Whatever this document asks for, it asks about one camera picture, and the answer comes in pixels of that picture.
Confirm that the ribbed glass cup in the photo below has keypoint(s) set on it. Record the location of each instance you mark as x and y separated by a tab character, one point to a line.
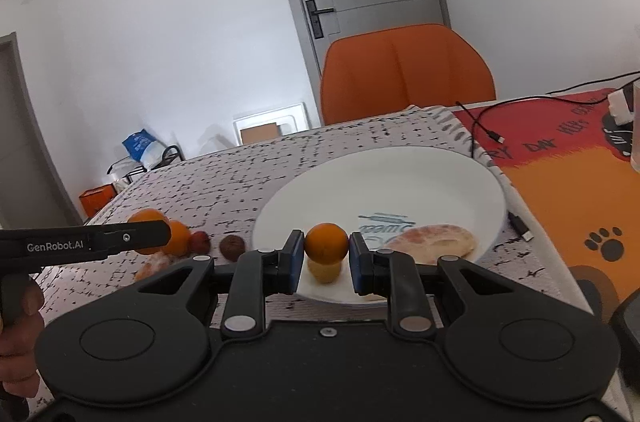
636	127

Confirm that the white charger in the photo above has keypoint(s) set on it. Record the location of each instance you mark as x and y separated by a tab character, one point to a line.
620	107

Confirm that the blue white bag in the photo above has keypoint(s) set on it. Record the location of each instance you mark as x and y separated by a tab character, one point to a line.
140	145

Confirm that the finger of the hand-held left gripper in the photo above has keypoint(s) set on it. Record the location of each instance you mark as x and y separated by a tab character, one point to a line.
140	236

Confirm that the orange chair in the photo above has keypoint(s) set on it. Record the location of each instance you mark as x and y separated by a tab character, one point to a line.
400	72

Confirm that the orange cartoon placemat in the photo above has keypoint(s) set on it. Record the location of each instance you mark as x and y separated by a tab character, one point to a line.
550	202

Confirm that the white plate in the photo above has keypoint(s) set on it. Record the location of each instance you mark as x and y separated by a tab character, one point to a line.
390	182

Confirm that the black rack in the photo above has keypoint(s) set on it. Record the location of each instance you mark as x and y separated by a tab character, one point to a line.
170	152

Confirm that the dark red fruit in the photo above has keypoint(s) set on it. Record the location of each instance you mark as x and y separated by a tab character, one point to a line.
232	247

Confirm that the brown cardboard sheet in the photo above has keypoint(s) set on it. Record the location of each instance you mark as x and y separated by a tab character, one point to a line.
259	133

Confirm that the white black patterned tablecloth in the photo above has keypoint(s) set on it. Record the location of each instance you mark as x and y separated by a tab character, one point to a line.
225	182

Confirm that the peeled mandarin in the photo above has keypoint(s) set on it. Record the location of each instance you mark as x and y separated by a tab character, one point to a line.
155	265

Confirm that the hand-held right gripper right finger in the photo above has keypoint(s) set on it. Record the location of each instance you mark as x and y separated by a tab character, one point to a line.
357	262

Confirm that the medium orange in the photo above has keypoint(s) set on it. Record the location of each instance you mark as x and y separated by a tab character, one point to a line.
180	238

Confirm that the person's left hand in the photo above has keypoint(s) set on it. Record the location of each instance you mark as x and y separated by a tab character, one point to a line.
17	352

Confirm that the grey door frame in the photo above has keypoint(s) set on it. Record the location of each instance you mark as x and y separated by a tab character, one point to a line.
20	102

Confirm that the dark grey device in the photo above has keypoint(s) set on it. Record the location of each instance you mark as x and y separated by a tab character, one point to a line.
627	337

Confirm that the orange box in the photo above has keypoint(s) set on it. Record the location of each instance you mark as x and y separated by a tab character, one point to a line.
97	202

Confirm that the peeled pomelo segment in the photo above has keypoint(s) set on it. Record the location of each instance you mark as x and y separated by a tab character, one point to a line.
435	242

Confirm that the white foam frame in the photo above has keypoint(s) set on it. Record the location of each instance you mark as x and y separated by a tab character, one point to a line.
295	115

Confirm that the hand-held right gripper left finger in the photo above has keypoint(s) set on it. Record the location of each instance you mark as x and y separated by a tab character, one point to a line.
295	259

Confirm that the small orange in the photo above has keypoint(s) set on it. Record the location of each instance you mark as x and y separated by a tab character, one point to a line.
326	242

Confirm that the large orange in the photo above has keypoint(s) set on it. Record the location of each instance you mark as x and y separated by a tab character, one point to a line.
147	215

